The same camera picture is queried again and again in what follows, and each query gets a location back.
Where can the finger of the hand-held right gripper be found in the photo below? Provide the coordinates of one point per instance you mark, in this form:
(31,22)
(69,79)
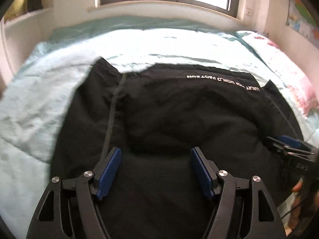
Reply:
(289,143)

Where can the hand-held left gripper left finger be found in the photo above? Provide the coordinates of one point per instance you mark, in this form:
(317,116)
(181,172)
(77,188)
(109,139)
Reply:
(109,173)

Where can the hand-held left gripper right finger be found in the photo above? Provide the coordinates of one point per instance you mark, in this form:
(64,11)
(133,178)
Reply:
(203,173)

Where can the black hooded jacket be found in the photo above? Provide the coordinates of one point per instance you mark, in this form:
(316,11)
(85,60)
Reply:
(174,119)

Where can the person's right hand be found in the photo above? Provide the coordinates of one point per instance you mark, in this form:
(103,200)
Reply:
(297,186)

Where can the floral white pillow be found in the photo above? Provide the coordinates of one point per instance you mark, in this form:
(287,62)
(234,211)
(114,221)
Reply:
(286,67)

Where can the teal bed blanket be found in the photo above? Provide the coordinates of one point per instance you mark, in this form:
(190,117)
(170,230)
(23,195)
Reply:
(49,87)

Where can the dark box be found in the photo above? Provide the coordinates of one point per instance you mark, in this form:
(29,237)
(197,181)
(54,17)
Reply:
(34,3)

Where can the yellow object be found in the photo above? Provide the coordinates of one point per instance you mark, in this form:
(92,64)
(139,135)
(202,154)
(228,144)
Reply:
(17,5)

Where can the colourful wall map poster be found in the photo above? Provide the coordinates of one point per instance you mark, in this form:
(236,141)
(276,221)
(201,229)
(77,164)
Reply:
(302,22)

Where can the white wall socket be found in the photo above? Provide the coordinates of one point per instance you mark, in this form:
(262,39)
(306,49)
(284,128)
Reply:
(248,11)

